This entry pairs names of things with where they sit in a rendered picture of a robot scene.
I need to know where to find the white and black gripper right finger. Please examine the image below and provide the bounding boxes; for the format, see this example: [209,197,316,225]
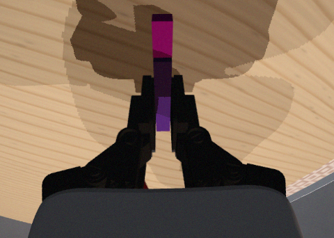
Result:
[170,75,286,196]

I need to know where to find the magenta rod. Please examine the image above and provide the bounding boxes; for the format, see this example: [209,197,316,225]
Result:
[152,14,173,58]

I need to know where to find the purple rod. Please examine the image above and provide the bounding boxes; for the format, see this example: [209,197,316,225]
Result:
[153,58,172,132]

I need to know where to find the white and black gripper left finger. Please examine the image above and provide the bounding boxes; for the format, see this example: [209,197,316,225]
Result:
[42,75,156,202]

